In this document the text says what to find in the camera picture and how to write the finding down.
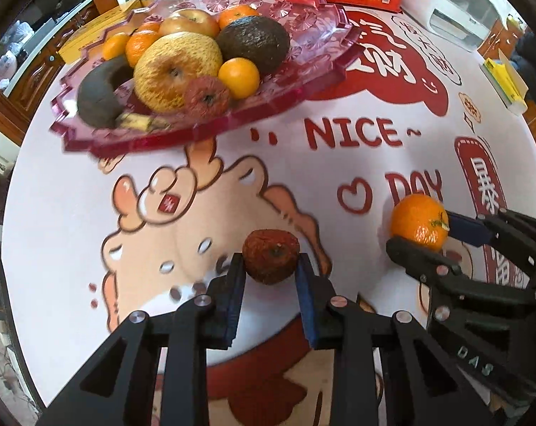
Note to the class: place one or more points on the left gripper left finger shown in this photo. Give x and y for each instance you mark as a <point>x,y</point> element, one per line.
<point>116,384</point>

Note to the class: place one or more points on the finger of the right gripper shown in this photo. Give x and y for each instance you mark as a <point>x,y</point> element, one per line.
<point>451,287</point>
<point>509,233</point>

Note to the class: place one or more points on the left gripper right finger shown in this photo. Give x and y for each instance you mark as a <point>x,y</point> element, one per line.
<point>381,359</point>

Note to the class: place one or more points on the orange mandarin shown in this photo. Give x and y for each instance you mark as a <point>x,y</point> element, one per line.
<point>422,220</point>
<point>234,13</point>

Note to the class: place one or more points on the dark red wrinkled fruit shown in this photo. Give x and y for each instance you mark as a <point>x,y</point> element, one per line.
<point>270,255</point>

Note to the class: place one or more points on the printed pink tablecloth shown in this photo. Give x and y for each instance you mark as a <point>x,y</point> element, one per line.
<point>320,217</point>

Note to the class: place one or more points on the yellow tissue pack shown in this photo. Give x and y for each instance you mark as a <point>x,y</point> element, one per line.
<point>507,83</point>

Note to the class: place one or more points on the white water dispenser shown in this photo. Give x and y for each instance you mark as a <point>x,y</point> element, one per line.
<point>464,22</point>

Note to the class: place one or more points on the pink glass fruit plate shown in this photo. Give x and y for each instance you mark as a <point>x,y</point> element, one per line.
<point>323,43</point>

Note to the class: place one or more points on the blackened banana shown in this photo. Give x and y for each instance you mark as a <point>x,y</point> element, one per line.
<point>98,106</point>

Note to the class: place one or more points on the red wrinkled fruit in plate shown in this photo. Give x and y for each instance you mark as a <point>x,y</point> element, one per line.
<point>206,97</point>

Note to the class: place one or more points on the dark avocado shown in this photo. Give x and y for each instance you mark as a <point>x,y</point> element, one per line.
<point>259,39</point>

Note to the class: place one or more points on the yellow pear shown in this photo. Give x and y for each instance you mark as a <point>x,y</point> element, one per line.
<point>164,71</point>

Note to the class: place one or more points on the yellow tin box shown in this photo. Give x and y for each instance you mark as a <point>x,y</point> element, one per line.
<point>88,28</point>

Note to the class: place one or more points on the orange mandarin in plate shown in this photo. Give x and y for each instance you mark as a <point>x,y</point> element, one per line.
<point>234,13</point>

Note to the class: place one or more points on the small orange at plate edge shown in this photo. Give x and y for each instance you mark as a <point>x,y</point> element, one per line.
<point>115,46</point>

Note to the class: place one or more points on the small orange behind pear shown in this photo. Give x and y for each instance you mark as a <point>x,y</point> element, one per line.
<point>151,26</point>

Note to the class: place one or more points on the red yellow apple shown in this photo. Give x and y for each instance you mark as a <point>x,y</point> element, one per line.
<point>190,20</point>

